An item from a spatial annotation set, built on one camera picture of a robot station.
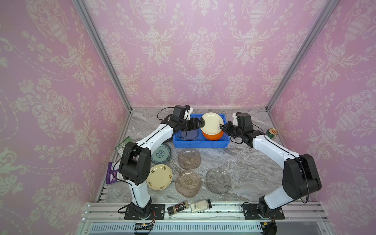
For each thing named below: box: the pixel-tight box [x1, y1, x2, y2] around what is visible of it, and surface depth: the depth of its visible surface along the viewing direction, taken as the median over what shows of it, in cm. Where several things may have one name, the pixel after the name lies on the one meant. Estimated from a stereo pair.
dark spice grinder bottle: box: [167, 201, 190, 217], surface depth 74 cm
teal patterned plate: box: [150, 143, 172, 165], surface depth 96 cm
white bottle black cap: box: [189, 199, 212, 213], surface depth 74 cm
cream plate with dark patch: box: [200, 112, 224, 136], surface depth 92 cm
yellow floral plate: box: [146, 164, 173, 191], surface depth 86 cm
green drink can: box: [265, 128, 279, 140], surface depth 95 cm
